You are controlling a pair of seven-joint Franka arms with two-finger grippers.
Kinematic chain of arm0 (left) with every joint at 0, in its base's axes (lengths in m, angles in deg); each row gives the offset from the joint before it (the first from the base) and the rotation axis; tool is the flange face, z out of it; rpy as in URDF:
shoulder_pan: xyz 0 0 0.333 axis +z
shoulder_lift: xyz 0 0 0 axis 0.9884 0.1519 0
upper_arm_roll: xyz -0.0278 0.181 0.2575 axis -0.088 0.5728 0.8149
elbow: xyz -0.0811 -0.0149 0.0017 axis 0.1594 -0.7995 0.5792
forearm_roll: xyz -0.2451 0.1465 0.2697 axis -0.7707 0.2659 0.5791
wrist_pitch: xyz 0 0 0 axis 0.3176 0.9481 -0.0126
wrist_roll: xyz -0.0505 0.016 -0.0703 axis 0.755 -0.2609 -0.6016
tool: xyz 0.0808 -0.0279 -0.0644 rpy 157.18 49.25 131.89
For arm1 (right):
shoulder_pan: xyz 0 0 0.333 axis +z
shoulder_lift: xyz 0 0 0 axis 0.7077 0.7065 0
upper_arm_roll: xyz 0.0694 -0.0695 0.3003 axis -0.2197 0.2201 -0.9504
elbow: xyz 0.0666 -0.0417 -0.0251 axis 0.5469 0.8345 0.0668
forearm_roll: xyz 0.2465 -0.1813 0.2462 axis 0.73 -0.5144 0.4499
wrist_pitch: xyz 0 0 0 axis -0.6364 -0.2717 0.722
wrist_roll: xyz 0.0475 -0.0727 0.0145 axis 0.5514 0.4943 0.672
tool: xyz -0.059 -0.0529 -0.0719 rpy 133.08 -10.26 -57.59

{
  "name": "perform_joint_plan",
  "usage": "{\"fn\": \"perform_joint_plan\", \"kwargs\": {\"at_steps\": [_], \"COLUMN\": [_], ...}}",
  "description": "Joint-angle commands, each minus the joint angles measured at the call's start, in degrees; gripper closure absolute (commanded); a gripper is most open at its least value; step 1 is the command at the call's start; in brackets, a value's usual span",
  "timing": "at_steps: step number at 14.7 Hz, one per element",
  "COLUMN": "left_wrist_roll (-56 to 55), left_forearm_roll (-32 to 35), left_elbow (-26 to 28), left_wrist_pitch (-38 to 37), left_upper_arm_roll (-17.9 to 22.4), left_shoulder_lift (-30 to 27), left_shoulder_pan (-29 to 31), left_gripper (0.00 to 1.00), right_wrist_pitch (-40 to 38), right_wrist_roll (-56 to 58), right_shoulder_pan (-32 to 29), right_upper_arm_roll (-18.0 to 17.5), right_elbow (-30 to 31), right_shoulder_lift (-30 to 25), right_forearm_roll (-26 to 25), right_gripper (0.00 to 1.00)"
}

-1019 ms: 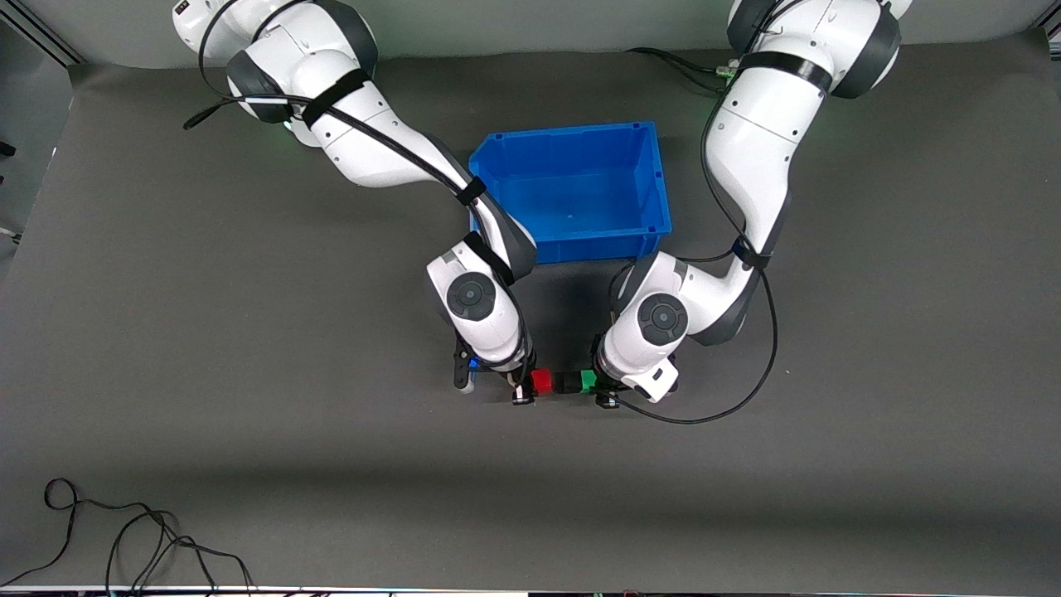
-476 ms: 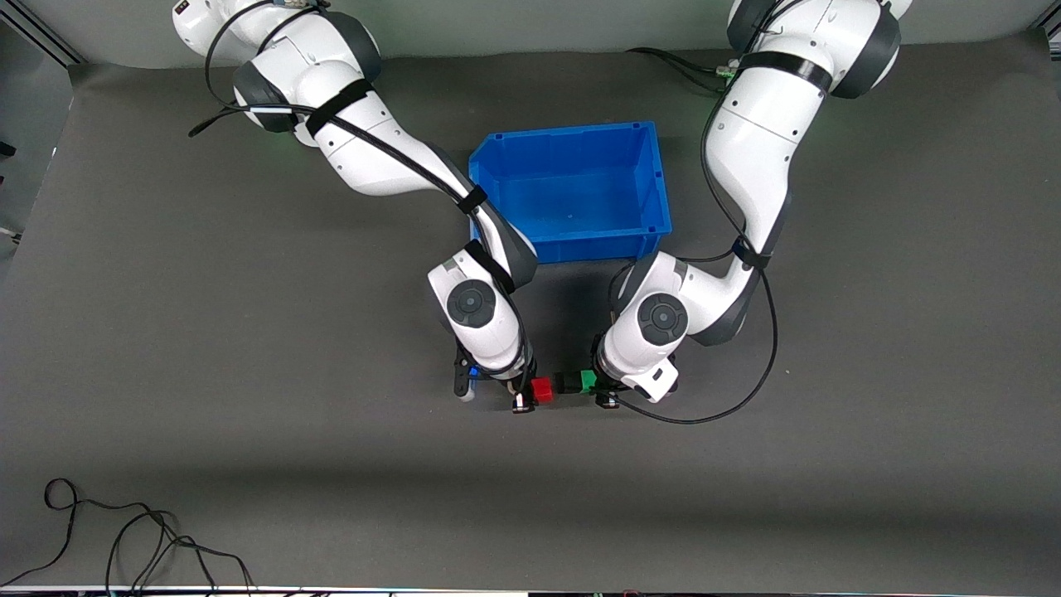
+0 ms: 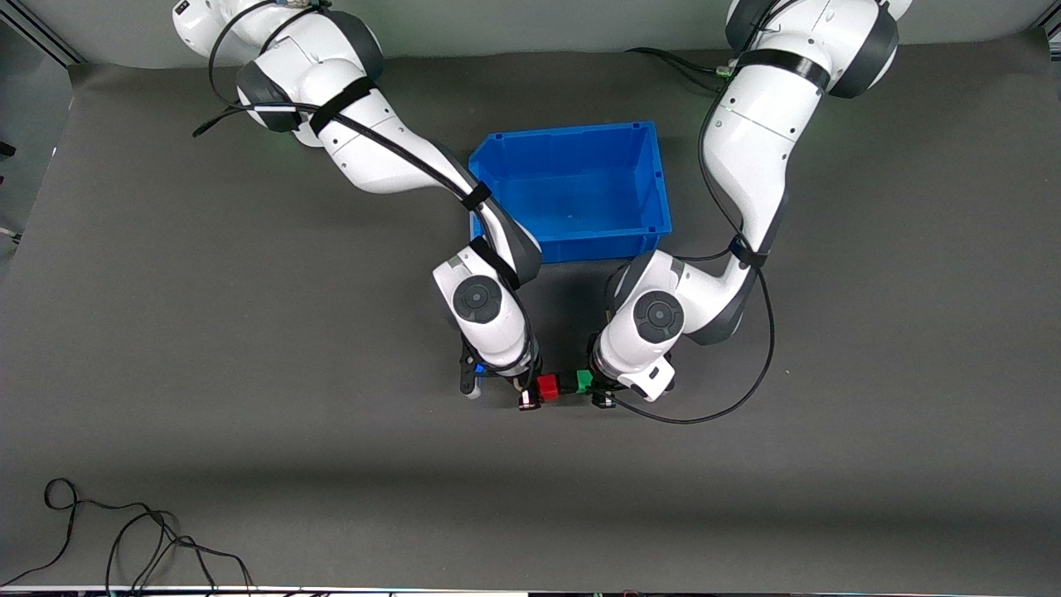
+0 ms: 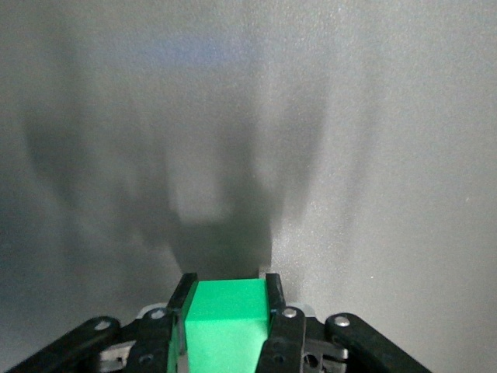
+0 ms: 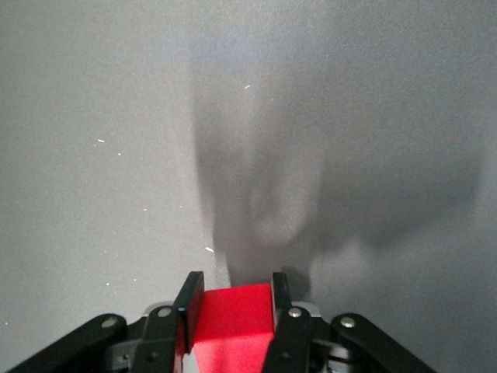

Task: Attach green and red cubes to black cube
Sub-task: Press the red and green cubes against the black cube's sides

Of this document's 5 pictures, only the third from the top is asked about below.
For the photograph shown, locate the blue plastic storage bin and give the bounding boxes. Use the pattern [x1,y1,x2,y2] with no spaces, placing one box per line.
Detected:
[468,121,673,265]

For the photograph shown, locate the dark grey table mat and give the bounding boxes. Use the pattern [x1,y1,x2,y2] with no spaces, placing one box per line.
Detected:
[0,32,1061,592]

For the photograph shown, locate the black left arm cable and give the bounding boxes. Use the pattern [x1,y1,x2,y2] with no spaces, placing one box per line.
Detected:
[612,46,778,426]

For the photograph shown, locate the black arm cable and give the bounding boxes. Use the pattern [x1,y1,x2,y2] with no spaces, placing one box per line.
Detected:
[612,46,778,426]
[192,0,533,279]

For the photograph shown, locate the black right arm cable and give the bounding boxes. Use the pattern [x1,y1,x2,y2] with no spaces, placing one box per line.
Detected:
[192,0,533,279]

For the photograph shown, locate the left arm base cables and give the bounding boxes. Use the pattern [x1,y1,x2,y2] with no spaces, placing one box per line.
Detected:
[625,46,737,84]

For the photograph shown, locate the loose thin black cable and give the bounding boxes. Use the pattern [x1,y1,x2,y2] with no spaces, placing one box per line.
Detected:
[0,478,254,595]

